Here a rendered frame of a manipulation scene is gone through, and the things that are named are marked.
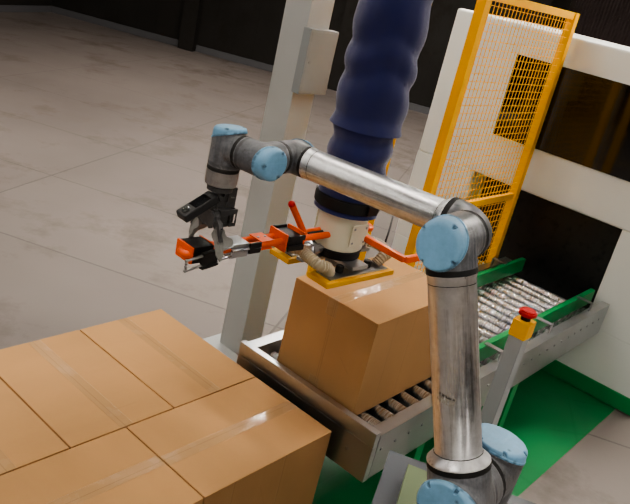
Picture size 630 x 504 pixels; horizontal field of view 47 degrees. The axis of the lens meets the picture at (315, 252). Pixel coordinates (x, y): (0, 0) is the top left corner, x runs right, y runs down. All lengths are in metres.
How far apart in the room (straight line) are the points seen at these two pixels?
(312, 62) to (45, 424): 1.97
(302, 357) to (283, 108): 1.30
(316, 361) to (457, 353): 1.21
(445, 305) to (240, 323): 2.44
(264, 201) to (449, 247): 2.20
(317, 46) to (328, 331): 1.40
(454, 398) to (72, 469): 1.19
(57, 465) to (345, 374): 1.04
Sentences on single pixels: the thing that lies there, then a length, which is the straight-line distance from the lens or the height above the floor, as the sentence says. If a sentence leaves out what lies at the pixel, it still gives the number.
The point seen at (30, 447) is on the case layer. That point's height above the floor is 0.54.
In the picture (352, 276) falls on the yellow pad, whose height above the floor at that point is 1.13.
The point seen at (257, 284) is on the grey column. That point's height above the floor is 0.44.
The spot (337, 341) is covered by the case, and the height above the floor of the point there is 0.80.
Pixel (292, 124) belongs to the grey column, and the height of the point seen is 1.31.
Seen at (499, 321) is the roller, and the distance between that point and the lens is 3.96.
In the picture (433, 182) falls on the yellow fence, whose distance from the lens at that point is 3.74.
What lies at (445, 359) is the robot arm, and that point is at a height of 1.31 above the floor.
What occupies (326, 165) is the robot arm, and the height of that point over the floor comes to 1.57.
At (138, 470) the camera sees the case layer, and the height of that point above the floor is 0.54.
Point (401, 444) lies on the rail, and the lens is 2.85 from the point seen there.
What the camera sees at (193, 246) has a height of 1.26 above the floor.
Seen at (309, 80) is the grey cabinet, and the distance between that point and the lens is 3.51.
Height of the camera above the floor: 2.06
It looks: 21 degrees down
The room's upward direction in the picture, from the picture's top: 13 degrees clockwise
